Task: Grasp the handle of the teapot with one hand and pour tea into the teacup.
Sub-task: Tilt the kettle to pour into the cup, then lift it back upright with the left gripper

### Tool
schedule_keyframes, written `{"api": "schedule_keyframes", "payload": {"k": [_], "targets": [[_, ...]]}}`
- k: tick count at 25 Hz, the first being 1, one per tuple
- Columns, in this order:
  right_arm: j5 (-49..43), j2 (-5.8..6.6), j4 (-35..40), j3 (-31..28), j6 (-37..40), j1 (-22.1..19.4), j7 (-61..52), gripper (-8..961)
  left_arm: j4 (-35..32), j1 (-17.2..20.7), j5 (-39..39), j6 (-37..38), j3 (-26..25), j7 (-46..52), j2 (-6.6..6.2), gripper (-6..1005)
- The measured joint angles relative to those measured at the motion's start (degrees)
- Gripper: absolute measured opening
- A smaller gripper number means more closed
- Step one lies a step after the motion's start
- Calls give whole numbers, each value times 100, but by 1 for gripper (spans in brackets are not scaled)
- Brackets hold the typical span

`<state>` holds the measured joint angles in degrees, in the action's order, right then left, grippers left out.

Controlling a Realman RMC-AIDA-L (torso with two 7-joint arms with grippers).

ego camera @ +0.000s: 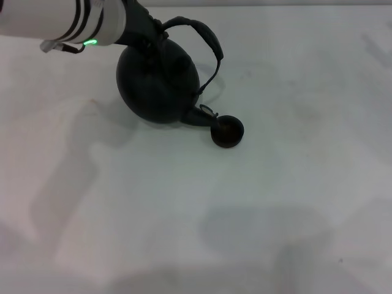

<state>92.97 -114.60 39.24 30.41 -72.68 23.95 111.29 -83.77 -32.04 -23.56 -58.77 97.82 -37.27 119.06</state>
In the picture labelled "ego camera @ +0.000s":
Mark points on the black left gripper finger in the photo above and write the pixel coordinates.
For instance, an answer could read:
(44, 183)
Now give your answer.
(161, 29)
(146, 49)

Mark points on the small dark brown teacup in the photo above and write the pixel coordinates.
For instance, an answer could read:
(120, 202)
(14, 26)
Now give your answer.
(228, 133)

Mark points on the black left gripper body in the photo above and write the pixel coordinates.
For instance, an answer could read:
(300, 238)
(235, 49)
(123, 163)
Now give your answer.
(137, 24)

